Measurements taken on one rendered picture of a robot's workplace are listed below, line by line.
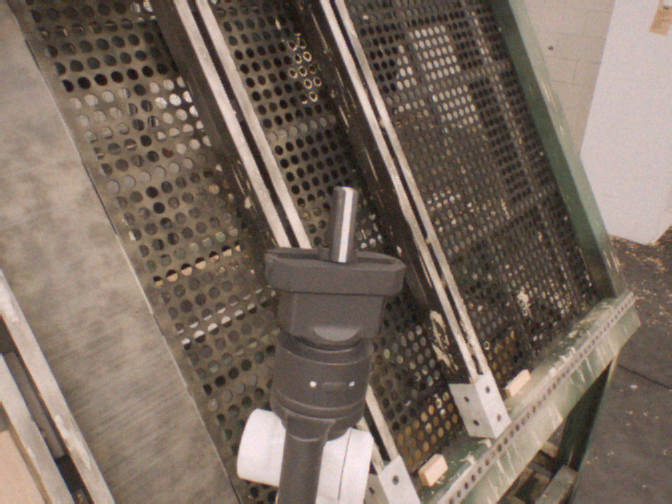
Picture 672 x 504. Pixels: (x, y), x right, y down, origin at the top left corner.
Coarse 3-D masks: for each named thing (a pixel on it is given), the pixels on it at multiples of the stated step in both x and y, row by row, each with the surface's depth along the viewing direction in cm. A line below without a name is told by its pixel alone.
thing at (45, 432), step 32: (0, 288) 67; (0, 320) 67; (0, 352) 66; (32, 352) 68; (0, 384) 65; (32, 384) 69; (0, 416) 70; (32, 416) 70; (64, 416) 69; (32, 448) 66; (64, 448) 69; (64, 480) 68; (96, 480) 70
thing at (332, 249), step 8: (336, 192) 47; (344, 192) 47; (336, 200) 47; (344, 200) 47; (336, 208) 47; (344, 208) 47; (336, 216) 47; (344, 216) 47; (328, 224) 49; (336, 224) 47; (344, 224) 47; (328, 232) 49; (336, 232) 47; (344, 232) 47; (328, 240) 49; (336, 240) 47; (320, 248) 49; (328, 248) 48; (336, 248) 47; (320, 256) 48; (328, 256) 48; (336, 256) 48
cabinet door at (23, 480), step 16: (0, 432) 70; (0, 448) 69; (16, 448) 70; (0, 464) 68; (16, 464) 69; (0, 480) 68; (16, 480) 69; (32, 480) 70; (0, 496) 68; (16, 496) 69; (32, 496) 70
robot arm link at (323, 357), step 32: (288, 256) 49; (384, 256) 52; (288, 288) 46; (320, 288) 47; (352, 288) 47; (384, 288) 48; (288, 320) 48; (320, 320) 48; (352, 320) 49; (288, 352) 48; (320, 352) 48; (352, 352) 49; (288, 384) 49; (320, 384) 48; (352, 384) 49
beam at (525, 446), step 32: (608, 352) 154; (544, 384) 134; (576, 384) 142; (512, 416) 125; (544, 416) 132; (480, 448) 117; (512, 448) 123; (448, 480) 110; (480, 480) 115; (512, 480) 121
